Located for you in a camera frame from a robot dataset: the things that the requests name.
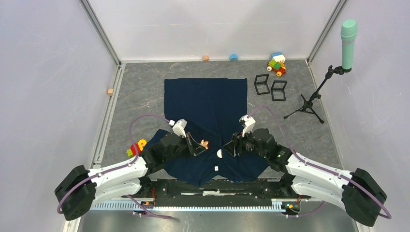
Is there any round gold brooch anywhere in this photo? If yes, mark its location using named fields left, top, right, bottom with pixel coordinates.
left=217, top=149, right=222, bottom=159

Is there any colourful toy block car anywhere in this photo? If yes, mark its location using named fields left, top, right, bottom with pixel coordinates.
left=266, top=52, right=286, bottom=77

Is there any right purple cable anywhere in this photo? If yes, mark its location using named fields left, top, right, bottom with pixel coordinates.
left=248, top=105, right=392, bottom=220

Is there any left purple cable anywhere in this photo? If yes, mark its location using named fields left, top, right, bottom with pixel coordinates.
left=57, top=114, right=177, bottom=220

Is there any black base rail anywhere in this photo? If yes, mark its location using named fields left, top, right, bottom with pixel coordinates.
left=133, top=179, right=309, bottom=207

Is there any red yellow ring stacker toy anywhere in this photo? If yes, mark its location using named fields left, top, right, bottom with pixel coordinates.
left=127, top=139, right=147, bottom=158

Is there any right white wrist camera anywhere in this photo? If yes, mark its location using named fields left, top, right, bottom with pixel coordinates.
left=239, top=115, right=256, bottom=137

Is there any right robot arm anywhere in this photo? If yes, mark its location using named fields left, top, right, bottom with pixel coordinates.
left=223, top=129, right=387, bottom=227

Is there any purple cable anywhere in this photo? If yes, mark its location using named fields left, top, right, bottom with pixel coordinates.
left=57, top=114, right=177, bottom=220
left=248, top=105, right=392, bottom=220

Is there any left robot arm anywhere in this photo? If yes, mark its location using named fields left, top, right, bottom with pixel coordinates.
left=54, top=132, right=209, bottom=221

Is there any black display frame box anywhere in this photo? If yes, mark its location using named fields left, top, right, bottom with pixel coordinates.
left=254, top=73, right=270, bottom=95
left=270, top=80, right=288, bottom=102

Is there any blue cup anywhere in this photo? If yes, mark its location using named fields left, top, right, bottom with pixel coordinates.
left=229, top=54, right=238, bottom=61

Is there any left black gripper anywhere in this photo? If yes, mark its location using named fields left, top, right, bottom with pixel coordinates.
left=164, top=132, right=205, bottom=162

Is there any right black display frame box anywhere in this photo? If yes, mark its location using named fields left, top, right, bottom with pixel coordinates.
left=270, top=80, right=288, bottom=102

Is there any orange flower brooch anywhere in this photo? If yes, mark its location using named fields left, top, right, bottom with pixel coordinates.
left=200, top=140, right=209, bottom=150

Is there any navy blue t-shirt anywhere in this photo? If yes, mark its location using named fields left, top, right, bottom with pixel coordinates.
left=164, top=78, right=268, bottom=186

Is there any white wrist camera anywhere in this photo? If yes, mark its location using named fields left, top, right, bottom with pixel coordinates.
left=168, top=119, right=187, bottom=138
left=239, top=115, right=256, bottom=137

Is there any left black display frame box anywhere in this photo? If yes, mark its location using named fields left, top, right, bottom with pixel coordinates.
left=254, top=73, right=270, bottom=95

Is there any orange wooden cube left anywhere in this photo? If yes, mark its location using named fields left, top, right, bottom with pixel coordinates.
left=107, top=88, right=114, bottom=96

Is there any black microphone tripod stand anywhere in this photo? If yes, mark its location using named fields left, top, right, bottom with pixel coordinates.
left=283, top=65, right=352, bottom=124

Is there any mint green microphone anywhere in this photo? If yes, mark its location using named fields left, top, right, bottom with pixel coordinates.
left=340, top=19, right=358, bottom=70

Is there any aluminium frame rail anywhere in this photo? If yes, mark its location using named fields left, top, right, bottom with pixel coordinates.
left=62, top=179, right=374, bottom=232

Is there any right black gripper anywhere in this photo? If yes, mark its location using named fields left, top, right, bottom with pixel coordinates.
left=222, top=127, right=268, bottom=160

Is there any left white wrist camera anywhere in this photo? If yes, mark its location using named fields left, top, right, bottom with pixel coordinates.
left=168, top=119, right=187, bottom=138

